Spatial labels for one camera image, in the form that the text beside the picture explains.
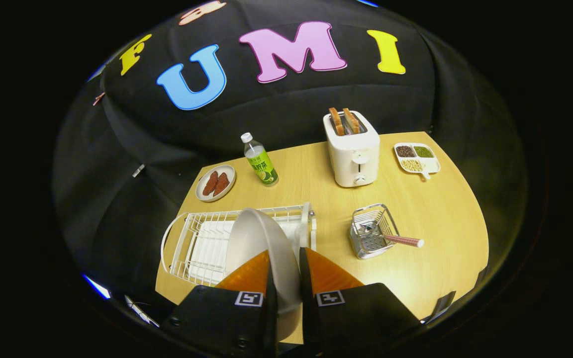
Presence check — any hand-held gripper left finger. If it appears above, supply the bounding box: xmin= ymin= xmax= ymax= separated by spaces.
xmin=160 ymin=249 xmax=280 ymax=358

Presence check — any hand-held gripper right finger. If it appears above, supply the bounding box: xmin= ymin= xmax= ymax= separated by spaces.
xmin=299 ymin=247 xmax=424 ymax=358

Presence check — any white plate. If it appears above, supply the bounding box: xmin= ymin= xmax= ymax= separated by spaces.
xmin=224 ymin=208 xmax=303 ymax=343

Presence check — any metal wire basket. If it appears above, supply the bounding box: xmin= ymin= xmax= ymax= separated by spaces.
xmin=350 ymin=203 xmax=400 ymax=260

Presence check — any white wire dish rack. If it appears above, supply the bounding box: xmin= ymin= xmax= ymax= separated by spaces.
xmin=161 ymin=202 xmax=317 ymax=288

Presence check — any metal spoon with pink handle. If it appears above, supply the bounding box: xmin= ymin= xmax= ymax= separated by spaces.
xmin=359 ymin=222 xmax=424 ymax=248

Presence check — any small grey plate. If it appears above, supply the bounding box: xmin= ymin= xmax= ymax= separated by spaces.
xmin=195 ymin=165 xmax=236 ymax=202

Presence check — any white divided bean dish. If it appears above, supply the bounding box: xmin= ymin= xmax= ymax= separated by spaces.
xmin=394 ymin=143 xmax=441 ymax=180

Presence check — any green tea bottle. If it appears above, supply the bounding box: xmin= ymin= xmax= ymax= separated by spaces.
xmin=241 ymin=132 xmax=279 ymax=187

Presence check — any white toaster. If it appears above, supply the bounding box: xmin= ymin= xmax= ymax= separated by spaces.
xmin=323 ymin=110 xmax=381 ymax=188

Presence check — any toast slice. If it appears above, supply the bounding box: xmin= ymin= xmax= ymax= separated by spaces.
xmin=329 ymin=107 xmax=345 ymax=136
xmin=342 ymin=108 xmax=361 ymax=134

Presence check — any black backdrop cloth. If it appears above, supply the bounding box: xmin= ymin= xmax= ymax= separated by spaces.
xmin=53 ymin=0 xmax=528 ymax=319

